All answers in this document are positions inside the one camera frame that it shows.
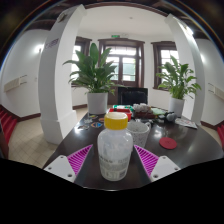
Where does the printed magazine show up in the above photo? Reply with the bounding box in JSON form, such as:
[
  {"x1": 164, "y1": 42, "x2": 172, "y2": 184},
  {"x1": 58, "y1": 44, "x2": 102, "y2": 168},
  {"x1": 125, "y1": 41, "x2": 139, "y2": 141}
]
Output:
[{"x1": 174, "y1": 117, "x2": 198, "y2": 130}]

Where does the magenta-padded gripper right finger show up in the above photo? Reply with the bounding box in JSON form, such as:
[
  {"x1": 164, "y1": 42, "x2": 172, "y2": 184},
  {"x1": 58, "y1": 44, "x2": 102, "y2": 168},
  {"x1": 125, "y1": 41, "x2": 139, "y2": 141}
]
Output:
[{"x1": 132, "y1": 144, "x2": 182, "y2": 188}]

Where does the green and white box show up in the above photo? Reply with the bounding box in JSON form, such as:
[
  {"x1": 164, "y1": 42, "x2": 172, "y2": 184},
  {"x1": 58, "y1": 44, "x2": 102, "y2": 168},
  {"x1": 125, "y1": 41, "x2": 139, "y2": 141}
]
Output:
[{"x1": 112, "y1": 104, "x2": 134, "y2": 111}]

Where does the white wall-mounted unit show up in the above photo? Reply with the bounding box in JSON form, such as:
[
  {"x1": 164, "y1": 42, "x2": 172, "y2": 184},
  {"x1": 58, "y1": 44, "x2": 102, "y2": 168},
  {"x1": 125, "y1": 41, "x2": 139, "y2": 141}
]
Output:
[
  {"x1": 207, "y1": 82, "x2": 224, "y2": 101},
  {"x1": 3, "y1": 74, "x2": 28, "y2": 93}
]

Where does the flat round red coaster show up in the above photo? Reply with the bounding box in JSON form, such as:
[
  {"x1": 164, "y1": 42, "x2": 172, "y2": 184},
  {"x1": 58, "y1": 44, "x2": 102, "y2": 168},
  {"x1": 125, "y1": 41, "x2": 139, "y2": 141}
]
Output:
[{"x1": 158, "y1": 136, "x2": 178, "y2": 150}]

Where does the brown-framed window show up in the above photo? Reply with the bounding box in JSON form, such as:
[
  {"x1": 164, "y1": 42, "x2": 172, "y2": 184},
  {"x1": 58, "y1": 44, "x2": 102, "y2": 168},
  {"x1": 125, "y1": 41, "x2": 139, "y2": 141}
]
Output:
[
  {"x1": 151, "y1": 40, "x2": 181, "y2": 90},
  {"x1": 71, "y1": 36, "x2": 93, "y2": 88}
]

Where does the clear bottle with yellow cap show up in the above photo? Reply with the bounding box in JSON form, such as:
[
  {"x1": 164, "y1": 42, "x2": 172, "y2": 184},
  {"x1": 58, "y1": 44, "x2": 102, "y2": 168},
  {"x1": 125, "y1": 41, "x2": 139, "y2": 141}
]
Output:
[{"x1": 96, "y1": 111, "x2": 134, "y2": 183}]

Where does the large potted plant, white pot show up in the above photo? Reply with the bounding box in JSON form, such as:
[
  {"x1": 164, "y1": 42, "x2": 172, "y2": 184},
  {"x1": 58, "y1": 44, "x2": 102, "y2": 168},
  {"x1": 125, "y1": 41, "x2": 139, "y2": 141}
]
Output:
[{"x1": 62, "y1": 42, "x2": 118, "y2": 115}]

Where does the red box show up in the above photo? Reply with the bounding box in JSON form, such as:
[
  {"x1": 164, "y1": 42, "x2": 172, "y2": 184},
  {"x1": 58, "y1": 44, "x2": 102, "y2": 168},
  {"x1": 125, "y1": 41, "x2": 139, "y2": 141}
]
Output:
[{"x1": 108, "y1": 107, "x2": 133, "y2": 122}]

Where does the black chair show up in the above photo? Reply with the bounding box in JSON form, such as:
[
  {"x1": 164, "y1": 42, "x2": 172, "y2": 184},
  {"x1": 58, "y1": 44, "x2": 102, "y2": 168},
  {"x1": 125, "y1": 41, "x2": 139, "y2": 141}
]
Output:
[{"x1": 117, "y1": 86, "x2": 149, "y2": 106}]

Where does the green flat packet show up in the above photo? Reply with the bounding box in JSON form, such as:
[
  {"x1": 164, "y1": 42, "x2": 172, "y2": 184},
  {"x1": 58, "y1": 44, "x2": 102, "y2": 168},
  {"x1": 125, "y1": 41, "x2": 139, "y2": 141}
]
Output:
[{"x1": 151, "y1": 107, "x2": 168, "y2": 116}]

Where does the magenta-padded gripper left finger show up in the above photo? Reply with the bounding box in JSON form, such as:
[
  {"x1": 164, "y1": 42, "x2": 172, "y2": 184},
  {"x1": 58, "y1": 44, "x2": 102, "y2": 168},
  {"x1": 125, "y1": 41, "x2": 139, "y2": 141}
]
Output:
[{"x1": 44, "y1": 143, "x2": 94, "y2": 188}]

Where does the grey round object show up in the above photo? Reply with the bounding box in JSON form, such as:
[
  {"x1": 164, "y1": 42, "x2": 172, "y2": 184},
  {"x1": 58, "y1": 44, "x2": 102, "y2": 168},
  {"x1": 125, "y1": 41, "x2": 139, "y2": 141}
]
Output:
[{"x1": 164, "y1": 111, "x2": 178, "y2": 123}]

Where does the red carpeted staircase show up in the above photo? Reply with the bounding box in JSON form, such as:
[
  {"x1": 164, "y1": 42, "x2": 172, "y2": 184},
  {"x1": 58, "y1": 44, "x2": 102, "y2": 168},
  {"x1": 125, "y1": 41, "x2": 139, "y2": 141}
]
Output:
[
  {"x1": 216, "y1": 121, "x2": 224, "y2": 149},
  {"x1": 0, "y1": 104, "x2": 18, "y2": 148}
]

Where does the white speckled mug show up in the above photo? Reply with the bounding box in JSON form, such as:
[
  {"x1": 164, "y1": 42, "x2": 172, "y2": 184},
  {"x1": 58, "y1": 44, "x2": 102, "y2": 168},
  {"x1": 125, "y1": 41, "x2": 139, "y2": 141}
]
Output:
[{"x1": 126, "y1": 119, "x2": 152, "y2": 149}]

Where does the bowl of pale round items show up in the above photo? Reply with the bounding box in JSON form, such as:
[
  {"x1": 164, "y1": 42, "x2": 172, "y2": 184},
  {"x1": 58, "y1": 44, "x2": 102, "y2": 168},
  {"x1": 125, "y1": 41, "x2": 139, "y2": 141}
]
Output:
[{"x1": 132, "y1": 103, "x2": 155, "y2": 119}]

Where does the brown glazed double door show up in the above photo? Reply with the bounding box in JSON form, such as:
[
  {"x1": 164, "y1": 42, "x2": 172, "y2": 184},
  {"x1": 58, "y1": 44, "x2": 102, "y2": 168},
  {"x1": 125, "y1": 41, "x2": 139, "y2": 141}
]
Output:
[{"x1": 97, "y1": 37, "x2": 146, "y2": 89}]

